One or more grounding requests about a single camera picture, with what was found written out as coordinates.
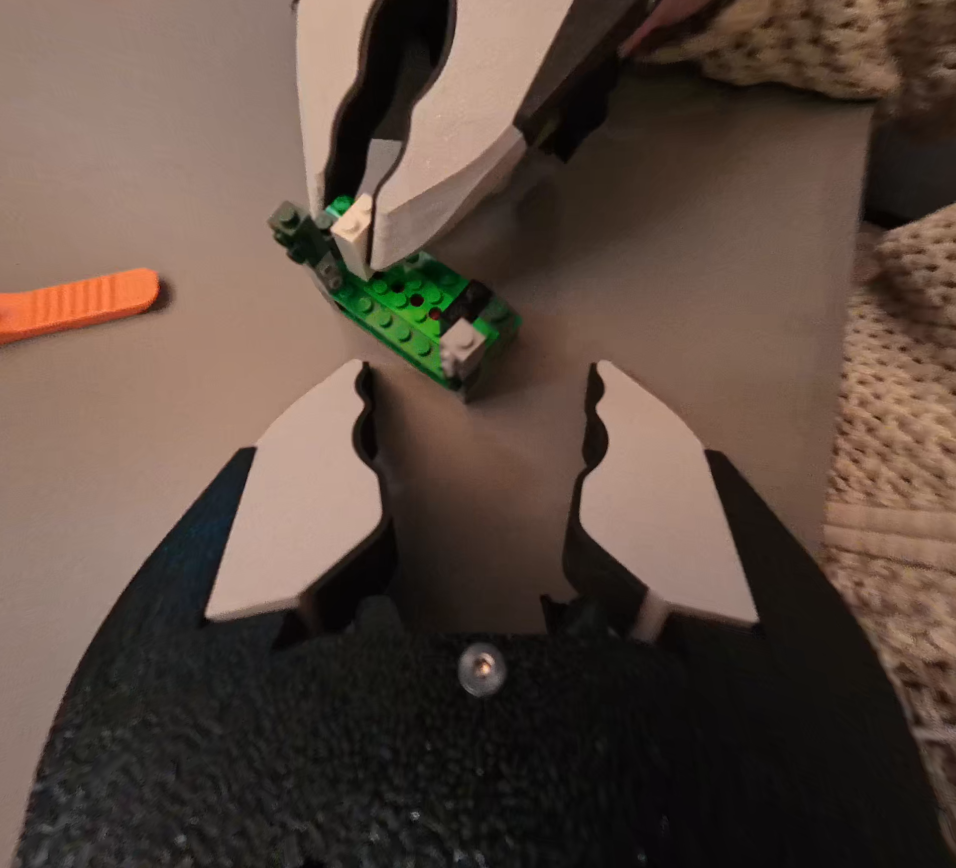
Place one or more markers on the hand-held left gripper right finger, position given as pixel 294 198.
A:
pixel 665 524

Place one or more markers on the green lego assembly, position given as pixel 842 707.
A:
pixel 403 315

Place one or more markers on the orange brick separator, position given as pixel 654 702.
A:
pixel 75 300

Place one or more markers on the small white lego brick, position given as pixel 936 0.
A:
pixel 352 230

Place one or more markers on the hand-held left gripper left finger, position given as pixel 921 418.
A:
pixel 306 509

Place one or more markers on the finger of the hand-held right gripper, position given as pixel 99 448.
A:
pixel 328 24
pixel 508 47

